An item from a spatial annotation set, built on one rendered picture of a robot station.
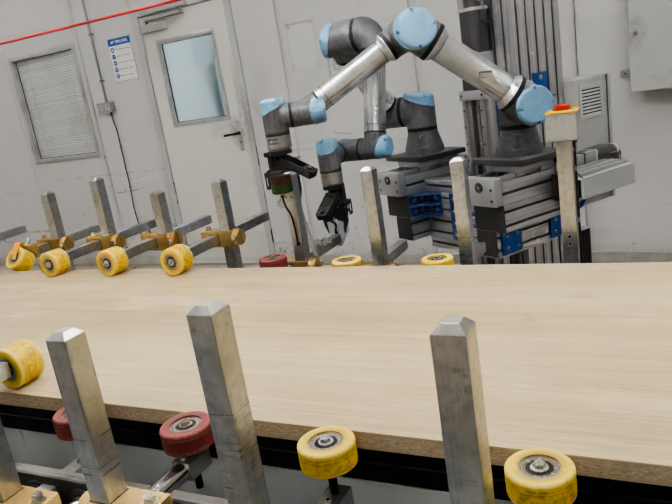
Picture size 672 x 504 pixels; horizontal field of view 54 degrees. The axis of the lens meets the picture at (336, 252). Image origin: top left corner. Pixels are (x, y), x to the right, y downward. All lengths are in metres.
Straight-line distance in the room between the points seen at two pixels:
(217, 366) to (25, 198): 6.58
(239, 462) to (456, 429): 0.27
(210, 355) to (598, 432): 0.49
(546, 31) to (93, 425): 2.08
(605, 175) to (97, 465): 1.81
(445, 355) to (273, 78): 4.50
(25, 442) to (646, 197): 3.64
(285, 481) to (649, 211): 3.53
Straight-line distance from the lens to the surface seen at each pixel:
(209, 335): 0.75
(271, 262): 1.87
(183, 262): 1.93
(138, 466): 1.30
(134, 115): 5.96
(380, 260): 1.85
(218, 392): 0.78
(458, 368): 0.63
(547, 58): 2.58
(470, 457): 0.67
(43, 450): 1.47
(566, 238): 1.71
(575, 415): 0.95
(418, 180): 2.56
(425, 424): 0.95
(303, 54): 4.90
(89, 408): 0.95
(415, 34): 2.00
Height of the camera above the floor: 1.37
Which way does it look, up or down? 15 degrees down
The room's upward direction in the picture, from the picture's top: 9 degrees counter-clockwise
